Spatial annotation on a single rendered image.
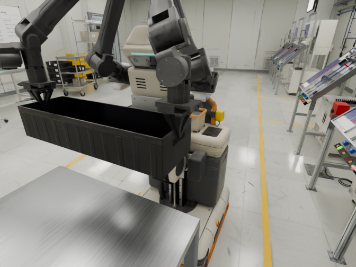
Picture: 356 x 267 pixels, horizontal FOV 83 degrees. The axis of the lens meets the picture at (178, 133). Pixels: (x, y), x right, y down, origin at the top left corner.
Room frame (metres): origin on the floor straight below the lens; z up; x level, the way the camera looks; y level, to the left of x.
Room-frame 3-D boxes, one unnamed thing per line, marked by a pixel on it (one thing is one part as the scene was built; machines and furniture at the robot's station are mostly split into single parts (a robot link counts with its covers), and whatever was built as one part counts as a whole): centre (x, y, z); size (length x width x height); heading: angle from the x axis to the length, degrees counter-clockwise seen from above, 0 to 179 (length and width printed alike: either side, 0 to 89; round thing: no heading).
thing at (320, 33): (5.48, -3.30, 0.95); 1.36 x 0.82 x 1.90; 71
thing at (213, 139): (1.22, -0.05, 0.59); 0.55 x 0.34 x 0.83; 64
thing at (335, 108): (1.87, -1.56, 0.39); 0.24 x 0.24 x 0.78; 71
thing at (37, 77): (0.74, 0.50, 1.22); 0.10 x 0.07 x 0.07; 64
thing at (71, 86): (5.52, 2.64, 0.50); 0.90 x 0.54 x 1.00; 175
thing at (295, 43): (6.85, -3.77, 0.95); 1.37 x 0.82 x 1.90; 71
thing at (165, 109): (0.50, 0.01, 1.14); 0.07 x 0.07 x 0.09; 64
